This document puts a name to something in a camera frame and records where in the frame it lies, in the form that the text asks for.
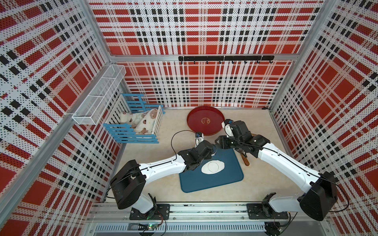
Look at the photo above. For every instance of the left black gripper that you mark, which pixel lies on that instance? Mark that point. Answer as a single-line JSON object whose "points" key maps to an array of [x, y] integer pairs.
{"points": [[208, 156]]}

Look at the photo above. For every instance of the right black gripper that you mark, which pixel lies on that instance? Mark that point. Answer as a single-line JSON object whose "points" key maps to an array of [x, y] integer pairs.
{"points": [[223, 141]]}

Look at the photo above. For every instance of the white dough piece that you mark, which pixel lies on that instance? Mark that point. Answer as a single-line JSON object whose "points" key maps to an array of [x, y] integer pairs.
{"points": [[212, 167]]}

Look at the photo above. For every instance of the teal plastic tray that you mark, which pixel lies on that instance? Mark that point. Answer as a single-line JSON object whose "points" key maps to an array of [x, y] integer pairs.
{"points": [[192, 181]]}

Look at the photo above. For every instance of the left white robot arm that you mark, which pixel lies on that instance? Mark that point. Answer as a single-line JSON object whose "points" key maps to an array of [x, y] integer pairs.
{"points": [[128, 184]]}

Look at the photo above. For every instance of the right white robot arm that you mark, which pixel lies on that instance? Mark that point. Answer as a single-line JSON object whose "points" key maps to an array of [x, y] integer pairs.
{"points": [[318, 192]]}

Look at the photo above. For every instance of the round red tray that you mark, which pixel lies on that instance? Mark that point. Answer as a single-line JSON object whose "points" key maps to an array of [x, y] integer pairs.
{"points": [[205, 119]]}

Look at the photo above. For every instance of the baby doll in crib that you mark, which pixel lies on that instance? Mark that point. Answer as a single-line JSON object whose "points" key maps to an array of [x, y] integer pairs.
{"points": [[142, 123]]}

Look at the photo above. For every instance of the blue white toy crib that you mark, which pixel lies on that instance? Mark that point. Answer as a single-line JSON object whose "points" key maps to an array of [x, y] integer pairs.
{"points": [[123, 133]]}

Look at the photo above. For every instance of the green circuit board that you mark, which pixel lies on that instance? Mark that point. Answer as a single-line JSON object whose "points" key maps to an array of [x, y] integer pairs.
{"points": [[147, 227]]}

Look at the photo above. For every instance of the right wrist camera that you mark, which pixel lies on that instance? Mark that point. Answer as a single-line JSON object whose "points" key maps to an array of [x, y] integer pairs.
{"points": [[226, 126]]}

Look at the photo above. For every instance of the black wall hook rail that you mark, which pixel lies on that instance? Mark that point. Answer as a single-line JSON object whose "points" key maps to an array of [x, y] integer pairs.
{"points": [[225, 58]]}

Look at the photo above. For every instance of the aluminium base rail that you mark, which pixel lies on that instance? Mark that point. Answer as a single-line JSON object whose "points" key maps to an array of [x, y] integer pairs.
{"points": [[203, 219]]}

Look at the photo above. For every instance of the white wire mesh basket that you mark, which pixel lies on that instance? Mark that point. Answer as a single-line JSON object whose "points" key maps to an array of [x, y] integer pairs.
{"points": [[106, 83]]}

